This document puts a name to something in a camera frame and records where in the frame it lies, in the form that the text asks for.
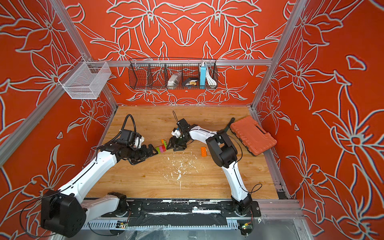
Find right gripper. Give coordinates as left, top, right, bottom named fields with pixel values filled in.
left=165, top=133, right=190, bottom=152

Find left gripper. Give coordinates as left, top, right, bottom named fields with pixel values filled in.
left=127, top=143, right=159, bottom=164

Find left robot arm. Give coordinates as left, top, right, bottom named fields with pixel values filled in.
left=41, top=143, right=158, bottom=238

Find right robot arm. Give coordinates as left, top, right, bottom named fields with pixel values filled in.
left=167, top=118, right=253, bottom=217

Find long orange lego plate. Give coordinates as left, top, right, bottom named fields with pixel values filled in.
left=201, top=147, right=208, bottom=157

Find dark green clamp tool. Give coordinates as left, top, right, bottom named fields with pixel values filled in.
left=217, top=118, right=236, bottom=135

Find black small box in basket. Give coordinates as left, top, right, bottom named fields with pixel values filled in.
left=182, top=77, right=200, bottom=87

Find plastic bag in basket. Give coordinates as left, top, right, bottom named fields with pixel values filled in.
left=167, top=73, right=182, bottom=90

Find red plastic tool case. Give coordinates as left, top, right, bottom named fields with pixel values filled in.
left=230, top=116, right=277, bottom=156

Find clear plastic bin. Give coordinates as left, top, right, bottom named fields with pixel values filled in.
left=59, top=62, right=112, bottom=100

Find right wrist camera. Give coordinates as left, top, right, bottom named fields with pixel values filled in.
left=171, top=128, right=182, bottom=138

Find left black corrugated cable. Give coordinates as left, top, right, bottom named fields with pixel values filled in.
left=119, top=113, right=137, bottom=136

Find white cables in basket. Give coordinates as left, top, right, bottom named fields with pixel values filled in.
left=205, top=68, right=217, bottom=89

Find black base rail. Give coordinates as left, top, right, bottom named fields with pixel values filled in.
left=100, top=199, right=261, bottom=229

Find black wire basket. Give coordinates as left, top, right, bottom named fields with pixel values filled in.
left=128, top=58, right=219, bottom=90

